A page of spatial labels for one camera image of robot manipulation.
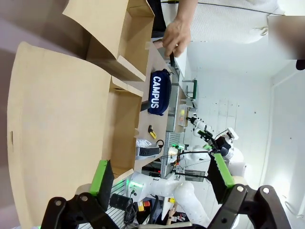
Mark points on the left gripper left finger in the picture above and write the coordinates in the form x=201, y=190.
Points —
x=104, y=181

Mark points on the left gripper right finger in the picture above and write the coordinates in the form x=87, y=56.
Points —
x=218, y=179

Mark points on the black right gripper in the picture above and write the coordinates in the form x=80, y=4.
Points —
x=222, y=144

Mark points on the grey zipper pouch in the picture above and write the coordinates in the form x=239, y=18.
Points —
x=146, y=151

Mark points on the black stapler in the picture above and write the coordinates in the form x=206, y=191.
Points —
x=172, y=60

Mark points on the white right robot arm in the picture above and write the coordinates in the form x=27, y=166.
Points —
x=186, y=190

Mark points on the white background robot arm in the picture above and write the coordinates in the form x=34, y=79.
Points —
x=199, y=124

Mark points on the person's right forearm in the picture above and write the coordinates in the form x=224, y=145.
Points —
x=188, y=9

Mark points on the box with yellow ball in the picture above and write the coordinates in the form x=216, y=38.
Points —
x=182, y=117

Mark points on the open cardboard box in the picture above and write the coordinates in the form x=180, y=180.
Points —
x=59, y=119

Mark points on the small cardboard box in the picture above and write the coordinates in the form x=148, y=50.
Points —
x=107, y=23

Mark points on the person's right hand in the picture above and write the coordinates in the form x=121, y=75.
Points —
x=177, y=35

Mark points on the black cylinder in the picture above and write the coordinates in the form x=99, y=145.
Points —
x=119, y=200

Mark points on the red emergency stop button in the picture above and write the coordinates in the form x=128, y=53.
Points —
x=145, y=204

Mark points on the green framed table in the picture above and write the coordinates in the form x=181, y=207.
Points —
x=195, y=88

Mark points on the yellow black utility knife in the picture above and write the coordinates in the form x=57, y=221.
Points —
x=152, y=133

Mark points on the blue CAMPUS pouch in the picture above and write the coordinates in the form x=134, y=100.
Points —
x=158, y=93

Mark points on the person's white sweater torso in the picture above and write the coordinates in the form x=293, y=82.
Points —
x=226, y=23

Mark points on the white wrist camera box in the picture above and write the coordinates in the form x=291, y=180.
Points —
x=232, y=134

